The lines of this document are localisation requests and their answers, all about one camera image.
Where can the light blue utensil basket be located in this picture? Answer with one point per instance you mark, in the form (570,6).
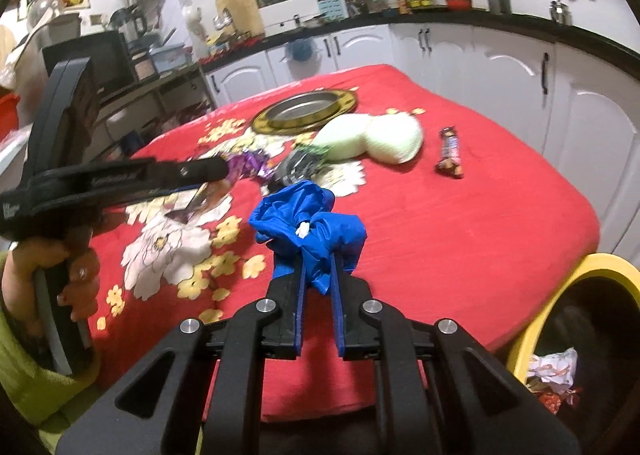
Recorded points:
(333,10)

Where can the red floral table cloth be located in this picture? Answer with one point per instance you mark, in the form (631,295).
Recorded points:
(488,249)

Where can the yellow rimmed black trash bin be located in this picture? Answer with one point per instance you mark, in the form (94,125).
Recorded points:
(596,312)

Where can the black silver snack wrapper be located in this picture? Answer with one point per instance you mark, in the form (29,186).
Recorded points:
(299,165)

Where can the green sponge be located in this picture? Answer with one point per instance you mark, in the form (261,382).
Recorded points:
(394,138)
(348,136)

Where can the grey metal canister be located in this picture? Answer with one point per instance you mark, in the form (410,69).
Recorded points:
(500,7)

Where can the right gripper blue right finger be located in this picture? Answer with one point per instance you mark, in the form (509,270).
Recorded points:
(437,389)

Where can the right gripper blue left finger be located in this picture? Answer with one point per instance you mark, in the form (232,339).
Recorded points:
(199,390)

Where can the red bowl on counter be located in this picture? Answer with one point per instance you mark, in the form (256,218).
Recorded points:
(459,5)

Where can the red snack wrapper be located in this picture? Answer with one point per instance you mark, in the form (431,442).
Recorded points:
(553,399)

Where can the wooden cutting board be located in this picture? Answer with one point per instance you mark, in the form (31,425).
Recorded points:
(245,14)

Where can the white orange plastic bag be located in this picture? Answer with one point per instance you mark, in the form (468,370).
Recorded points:
(553,372)

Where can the blue plastic bag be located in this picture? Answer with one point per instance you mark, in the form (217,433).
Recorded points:
(298,224)

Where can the green sleeve forearm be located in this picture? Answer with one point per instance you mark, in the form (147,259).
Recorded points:
(48,402)

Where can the orange snack packet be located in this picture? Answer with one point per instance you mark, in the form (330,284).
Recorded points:
(207,198)

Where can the round gold metal tray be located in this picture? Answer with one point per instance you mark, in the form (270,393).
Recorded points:
(304,112)

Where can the blue hanging pot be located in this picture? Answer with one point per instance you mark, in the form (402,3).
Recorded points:
(300,50)

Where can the brown chocolate bar wrapper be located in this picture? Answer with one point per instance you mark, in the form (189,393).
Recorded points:
(449,162)

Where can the steel kettle on counter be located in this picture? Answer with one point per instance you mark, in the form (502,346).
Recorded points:
(560,13)

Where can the purple candy wrapper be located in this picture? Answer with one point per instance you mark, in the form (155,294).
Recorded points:
(249,164)

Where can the person's left hand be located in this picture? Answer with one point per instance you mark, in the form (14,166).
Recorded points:
(18,289)

